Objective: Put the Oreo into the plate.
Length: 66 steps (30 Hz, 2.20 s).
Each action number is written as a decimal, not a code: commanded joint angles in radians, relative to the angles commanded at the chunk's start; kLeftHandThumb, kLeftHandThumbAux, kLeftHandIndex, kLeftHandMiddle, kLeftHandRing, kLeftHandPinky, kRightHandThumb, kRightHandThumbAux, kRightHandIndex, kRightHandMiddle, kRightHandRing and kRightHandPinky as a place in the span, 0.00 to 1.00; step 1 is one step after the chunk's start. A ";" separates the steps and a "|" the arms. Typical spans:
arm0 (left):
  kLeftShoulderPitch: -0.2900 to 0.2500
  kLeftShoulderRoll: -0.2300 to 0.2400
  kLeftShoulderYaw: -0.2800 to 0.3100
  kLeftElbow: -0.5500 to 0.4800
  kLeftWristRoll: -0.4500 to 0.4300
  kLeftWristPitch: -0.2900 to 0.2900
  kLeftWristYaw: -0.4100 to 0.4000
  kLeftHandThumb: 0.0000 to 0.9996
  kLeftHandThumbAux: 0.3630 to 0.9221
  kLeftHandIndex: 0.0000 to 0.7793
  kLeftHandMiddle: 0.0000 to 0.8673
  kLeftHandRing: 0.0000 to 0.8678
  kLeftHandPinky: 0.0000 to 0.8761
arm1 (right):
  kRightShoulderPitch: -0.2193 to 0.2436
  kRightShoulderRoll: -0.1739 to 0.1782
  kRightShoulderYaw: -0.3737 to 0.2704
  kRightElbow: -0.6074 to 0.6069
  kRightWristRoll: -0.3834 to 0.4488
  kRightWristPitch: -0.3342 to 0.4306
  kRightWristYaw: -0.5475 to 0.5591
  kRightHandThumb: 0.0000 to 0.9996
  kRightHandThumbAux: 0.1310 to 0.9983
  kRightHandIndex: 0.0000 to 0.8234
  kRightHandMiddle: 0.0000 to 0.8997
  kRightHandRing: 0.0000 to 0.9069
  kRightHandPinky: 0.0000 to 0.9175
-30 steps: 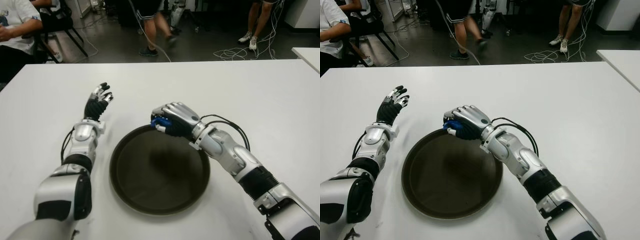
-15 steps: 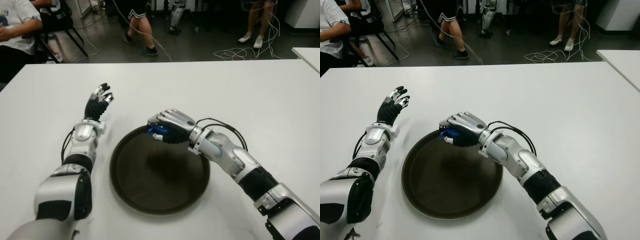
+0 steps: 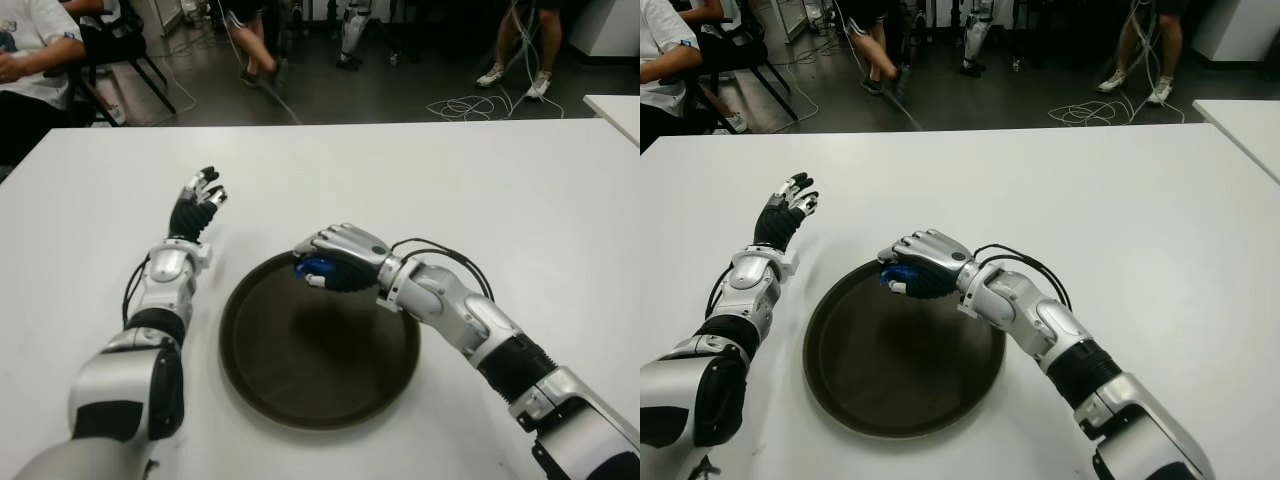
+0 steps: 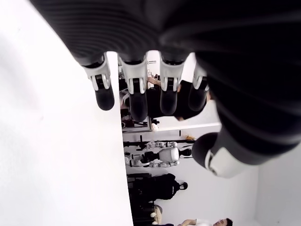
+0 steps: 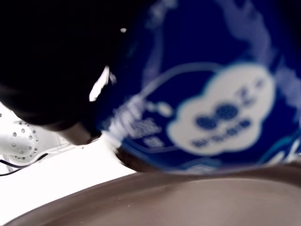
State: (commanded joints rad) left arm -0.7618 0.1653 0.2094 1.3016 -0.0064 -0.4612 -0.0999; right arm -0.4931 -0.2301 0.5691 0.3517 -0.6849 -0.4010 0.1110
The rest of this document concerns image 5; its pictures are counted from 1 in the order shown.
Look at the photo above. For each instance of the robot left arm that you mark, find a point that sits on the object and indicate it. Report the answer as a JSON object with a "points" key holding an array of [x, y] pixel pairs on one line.
{"points": [[21, 141]]}

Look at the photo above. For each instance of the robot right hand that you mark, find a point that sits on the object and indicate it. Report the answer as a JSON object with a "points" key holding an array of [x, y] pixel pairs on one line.
{"points": [[51, 58]]}

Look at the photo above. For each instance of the blue Oreo cookie pack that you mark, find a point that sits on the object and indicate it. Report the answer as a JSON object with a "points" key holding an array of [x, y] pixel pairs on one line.
{"points": [[200, 47]]}

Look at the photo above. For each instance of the round brown tray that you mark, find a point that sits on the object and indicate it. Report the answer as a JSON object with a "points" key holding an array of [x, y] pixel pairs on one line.
{"points": [[176, 202]]}

